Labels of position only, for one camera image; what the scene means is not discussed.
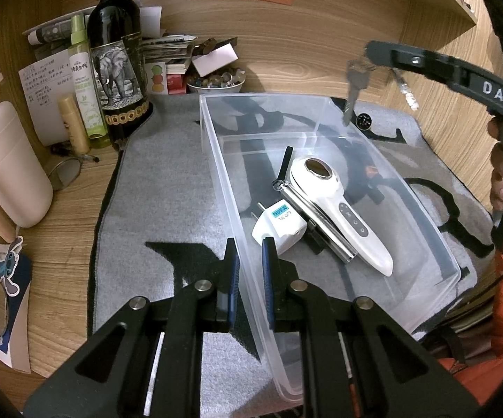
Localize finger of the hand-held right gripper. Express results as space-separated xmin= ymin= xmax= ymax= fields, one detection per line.
xmin=366 ymin=41 xmax=457 ymax=90

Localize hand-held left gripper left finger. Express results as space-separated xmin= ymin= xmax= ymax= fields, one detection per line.
xmin=22 ymin=238 xmax=241 ymax=418

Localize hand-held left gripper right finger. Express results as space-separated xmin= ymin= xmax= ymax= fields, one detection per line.
xmin=261 ymin=236 xmax=489 ymax=418

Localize bunch of keys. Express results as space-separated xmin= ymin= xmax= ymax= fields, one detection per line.
xmin=343 ymin=59 xmax=420 ymax=127

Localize white power plug adapter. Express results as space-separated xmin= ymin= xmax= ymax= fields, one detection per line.
xmin=251 ymin=200 xmax=308 ymax=257

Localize silver metal cylinder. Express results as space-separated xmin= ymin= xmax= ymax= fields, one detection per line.
xmin=273 ymin=180 xmax=359 ymax=264

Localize white handheld massager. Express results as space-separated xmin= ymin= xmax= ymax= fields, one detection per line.
xmin=289 ymin=157 xmax=394 ymax=277

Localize black strap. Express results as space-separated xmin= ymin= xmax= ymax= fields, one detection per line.
xmin=278 ymin=146 xmax=295 ymax=184

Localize clear plastic container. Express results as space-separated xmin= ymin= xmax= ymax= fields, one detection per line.
xmin=199 ymin=92 xmax=461 ymax=401

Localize person's right hand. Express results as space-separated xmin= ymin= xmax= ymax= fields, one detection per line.
xmin=487 ymin=117 xmax=503 ymax=212

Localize grey printed mat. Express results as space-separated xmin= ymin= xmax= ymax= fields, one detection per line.
xmin=87 ymin=93 xmax=500 ymax=418

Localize bowl of small stones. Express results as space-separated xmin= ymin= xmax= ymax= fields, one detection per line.
xmin=185 ymin=66 xmax=247 ymax=95

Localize eyeglasses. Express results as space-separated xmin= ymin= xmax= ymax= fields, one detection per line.
xmin=45 ymin=150 xmax=102 ymax=191

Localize blue white card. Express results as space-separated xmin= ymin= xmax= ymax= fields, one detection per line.
xmin=0 ymin=255 xmax=32 ymax=375

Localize yellow tube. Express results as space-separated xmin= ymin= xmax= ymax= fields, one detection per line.
xmin=57 ymin=95 xmax=91 ymax=154

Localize cartoon sticker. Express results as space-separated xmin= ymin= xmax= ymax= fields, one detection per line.
xmin=0 ymin=235 xmax=25 ymax=297

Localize stack of books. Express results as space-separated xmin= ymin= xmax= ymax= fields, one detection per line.
xmin=140 ymin=32 xmax=198 ymax=95

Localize green spray bottle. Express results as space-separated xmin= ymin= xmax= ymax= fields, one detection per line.
xmin=69 ymin=14 xmax=109 ymax=149

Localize pink mug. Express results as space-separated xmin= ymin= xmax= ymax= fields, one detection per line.
xmin=0 ymin=101 xmax=54 ymax=242

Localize white paper sheets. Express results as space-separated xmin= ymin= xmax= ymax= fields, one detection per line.
xmin=138 ymin=0 xmax=165 ymax=40

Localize handwritten paper note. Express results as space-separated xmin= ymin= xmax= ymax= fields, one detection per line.
xmin=18 ymin=48 xmax=78 ymax=146

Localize dark wine bottle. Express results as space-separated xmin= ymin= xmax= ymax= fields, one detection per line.
xmin=86 ymin=0 xmax=154 ymax=151

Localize rolled magazine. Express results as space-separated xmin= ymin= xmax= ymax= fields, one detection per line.
xmin=23 ymin=15 xmax=100 ymax=46

